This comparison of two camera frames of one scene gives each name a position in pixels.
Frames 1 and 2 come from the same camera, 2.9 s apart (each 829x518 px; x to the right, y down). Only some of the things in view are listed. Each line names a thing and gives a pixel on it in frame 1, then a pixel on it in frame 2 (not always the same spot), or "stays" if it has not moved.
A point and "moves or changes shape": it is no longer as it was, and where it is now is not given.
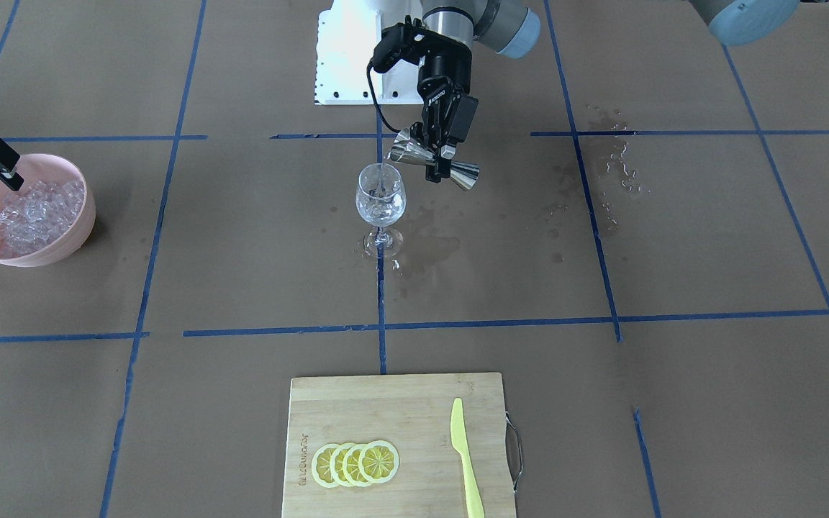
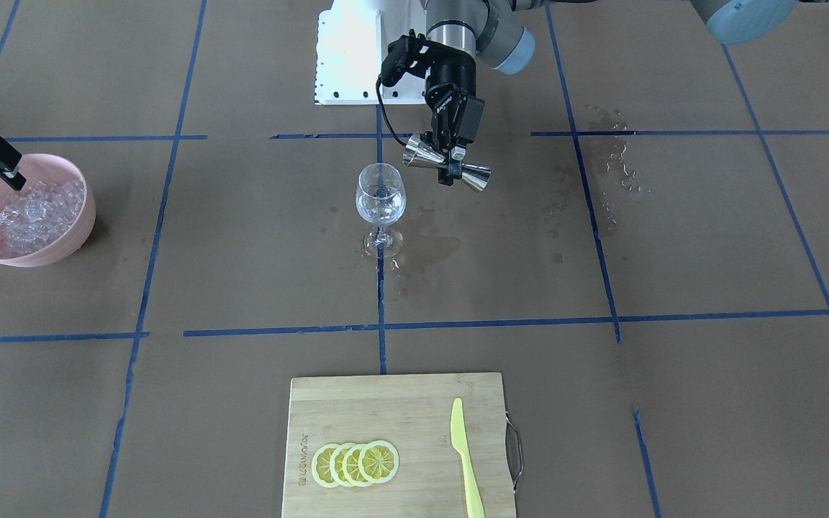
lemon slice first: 321,465 stays
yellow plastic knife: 459,439 stays
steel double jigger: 463,175 moves or changes shape
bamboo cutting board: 414,445 stays
